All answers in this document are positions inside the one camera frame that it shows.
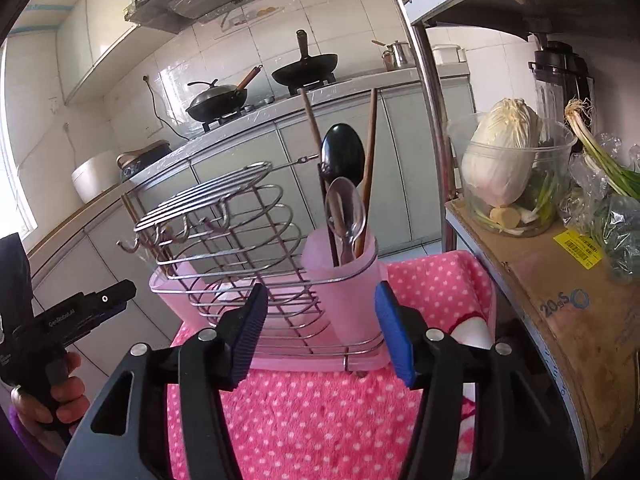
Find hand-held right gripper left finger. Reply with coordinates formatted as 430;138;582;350
55;284;270;480

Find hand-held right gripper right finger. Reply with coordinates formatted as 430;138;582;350
375;281;586;480

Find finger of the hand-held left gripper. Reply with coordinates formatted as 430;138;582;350
95;280;137;315

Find pink plastic utensil cup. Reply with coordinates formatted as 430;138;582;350
301;228;388;348
149;259;221;326

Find metal spoon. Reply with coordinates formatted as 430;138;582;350
325;176;368;266

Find metal wire utensil rack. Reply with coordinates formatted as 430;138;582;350
117;155;386;376

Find black plastic spoon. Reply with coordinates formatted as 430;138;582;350
320;123;367;267

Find person's left hand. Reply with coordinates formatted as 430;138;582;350
11;352;91;436

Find pink plastic drip tray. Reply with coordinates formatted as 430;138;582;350
172;280;392;373

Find pink polka dot towel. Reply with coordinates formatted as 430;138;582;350
166;250;498;480

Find white rice cooker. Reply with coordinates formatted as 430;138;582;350
71;150;126;204

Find black induction cooker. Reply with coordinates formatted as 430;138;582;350
117;141;172;183

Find window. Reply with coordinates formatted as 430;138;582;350
0;45;38;251

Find ginger piece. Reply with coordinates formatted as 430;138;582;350
490;207;521;231

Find kitchen counter cabinets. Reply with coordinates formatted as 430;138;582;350
27;65;476;396

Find brown cardboard box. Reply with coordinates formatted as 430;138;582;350
445;199;640;476

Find green onions in container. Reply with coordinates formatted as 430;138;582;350
520;170;558;223

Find gas stove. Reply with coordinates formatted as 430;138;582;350
201;74;337;132

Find napa cabbage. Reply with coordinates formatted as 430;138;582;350
461;98;543;208

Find dark wok lid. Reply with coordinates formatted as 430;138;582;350
187;79;236;106

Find clear plastic container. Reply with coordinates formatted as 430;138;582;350
446;114;578;237

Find steel shelf rack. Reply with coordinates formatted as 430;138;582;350
377;0;640;253

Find plastic bag of greens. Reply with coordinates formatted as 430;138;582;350
560;134;640;283

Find green onion bunch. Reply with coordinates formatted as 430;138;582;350
565;99;640;201

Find white lidded container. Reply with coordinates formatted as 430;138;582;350
431;45;467;65

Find black blender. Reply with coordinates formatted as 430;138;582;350
528;41;596;146

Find black power cable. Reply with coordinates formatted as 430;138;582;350
144;76;188;141

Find black wok with wooden handle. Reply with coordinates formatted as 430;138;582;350
186;65;263;123

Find white wall cabinet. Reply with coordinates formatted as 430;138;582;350
55;0;141;106

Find black wok with dark handle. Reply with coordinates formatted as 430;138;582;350
271;30;338;87

